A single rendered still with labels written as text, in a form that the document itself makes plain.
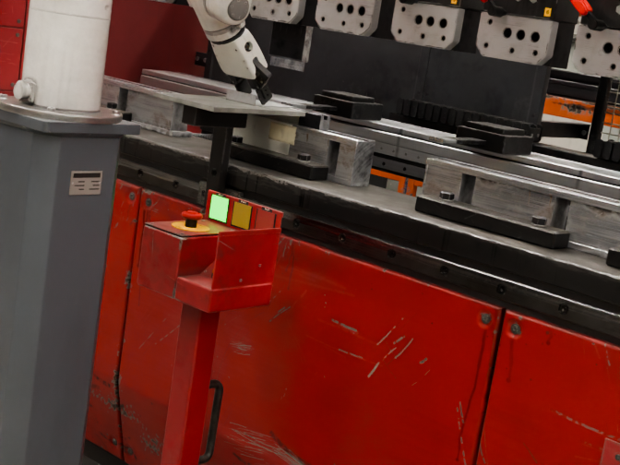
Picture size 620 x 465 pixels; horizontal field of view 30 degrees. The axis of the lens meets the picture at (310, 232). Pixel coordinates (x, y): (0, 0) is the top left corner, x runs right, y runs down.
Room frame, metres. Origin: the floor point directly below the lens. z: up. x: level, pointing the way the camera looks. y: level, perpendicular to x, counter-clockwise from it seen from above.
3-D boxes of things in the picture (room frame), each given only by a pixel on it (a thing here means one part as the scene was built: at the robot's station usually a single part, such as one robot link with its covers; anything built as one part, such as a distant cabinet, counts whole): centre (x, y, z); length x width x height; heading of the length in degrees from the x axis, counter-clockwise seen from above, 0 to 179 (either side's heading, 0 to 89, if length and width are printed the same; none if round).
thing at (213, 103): (2.38, 0.20, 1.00); 0.26 x 0.18 x 0.01; 139
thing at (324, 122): (2.48, 0.08, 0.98); 0.20 x 0.03 x 0.03; 49
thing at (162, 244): (2.10, 0.18, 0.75); 0.20 x 0.16 x 0.18; 50
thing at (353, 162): (2.46, 0.06, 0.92); 0.39 x 0.06 x 0.10; 49
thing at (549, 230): (2.06, -0.32, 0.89); 0.30 x 0.05 x 0.03; 49
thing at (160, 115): (2.86, 0.52, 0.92); 0.50 x 0.06 x 0.10; 49
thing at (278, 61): (2.50, 0.10, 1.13); 0.10 x 0.02 x 0.10; 49
